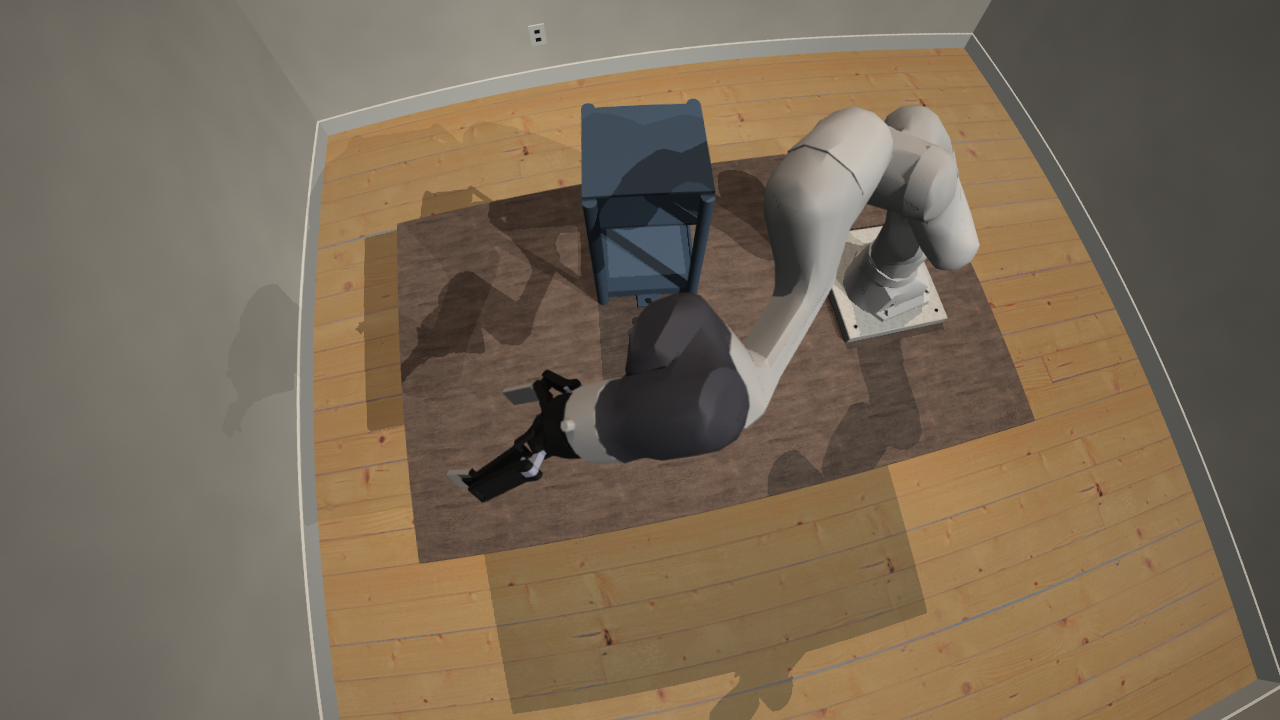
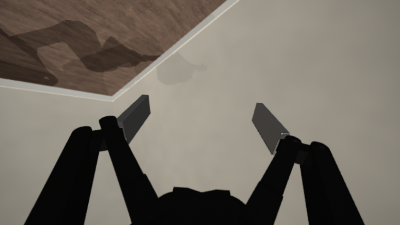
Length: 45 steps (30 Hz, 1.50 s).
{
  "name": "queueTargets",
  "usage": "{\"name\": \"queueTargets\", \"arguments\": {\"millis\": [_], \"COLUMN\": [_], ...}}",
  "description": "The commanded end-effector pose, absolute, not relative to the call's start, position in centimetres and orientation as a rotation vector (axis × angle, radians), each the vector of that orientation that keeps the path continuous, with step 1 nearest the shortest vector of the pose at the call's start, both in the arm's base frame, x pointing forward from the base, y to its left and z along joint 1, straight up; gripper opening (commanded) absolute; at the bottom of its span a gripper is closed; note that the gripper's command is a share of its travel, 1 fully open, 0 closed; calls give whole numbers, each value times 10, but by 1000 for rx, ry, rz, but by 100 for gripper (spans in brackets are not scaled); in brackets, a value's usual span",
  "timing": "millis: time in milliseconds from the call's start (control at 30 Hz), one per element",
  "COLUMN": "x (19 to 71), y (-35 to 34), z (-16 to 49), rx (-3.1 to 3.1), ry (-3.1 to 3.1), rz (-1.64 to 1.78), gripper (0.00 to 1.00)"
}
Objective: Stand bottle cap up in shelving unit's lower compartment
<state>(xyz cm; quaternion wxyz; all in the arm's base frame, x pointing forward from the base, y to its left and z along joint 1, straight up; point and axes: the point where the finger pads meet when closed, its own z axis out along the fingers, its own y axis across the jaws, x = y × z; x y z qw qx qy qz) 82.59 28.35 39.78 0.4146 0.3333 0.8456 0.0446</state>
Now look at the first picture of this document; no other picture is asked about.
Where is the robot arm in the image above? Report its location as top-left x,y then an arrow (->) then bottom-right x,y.
561,105 -> 980,462

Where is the dark blue shelving unit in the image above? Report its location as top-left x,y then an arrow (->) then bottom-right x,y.
581,99 -> 716,307

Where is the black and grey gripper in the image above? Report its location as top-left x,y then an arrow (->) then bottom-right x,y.
445,370 -> 582,503

